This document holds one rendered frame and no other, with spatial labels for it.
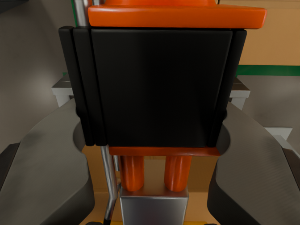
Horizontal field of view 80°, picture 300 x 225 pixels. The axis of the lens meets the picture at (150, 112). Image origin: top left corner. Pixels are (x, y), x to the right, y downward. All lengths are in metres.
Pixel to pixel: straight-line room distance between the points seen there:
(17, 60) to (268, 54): 1.41
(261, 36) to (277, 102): 0.98
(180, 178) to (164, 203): 0.03
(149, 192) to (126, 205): 0.02
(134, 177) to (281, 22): 0.70
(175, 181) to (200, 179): 0.30
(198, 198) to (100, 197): 0.22
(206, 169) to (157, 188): 0.32
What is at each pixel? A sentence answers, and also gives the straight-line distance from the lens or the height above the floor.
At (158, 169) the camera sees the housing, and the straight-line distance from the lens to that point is 0.19.
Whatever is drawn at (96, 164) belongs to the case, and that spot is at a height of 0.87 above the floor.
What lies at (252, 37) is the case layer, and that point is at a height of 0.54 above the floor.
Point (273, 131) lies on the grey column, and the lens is 1.81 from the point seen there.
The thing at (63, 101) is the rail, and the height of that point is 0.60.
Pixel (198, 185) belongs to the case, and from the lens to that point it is 0.45.
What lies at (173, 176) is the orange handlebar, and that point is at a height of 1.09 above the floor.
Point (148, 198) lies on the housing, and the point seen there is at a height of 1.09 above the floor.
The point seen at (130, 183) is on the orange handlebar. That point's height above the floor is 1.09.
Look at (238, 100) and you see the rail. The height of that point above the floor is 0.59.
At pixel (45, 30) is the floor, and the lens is 1.35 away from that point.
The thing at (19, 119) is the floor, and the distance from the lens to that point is 1.78.
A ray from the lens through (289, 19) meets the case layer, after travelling 0.78.
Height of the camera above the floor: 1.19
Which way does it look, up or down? 57 degrees down
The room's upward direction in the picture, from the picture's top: 180 degrees counter-clockwise
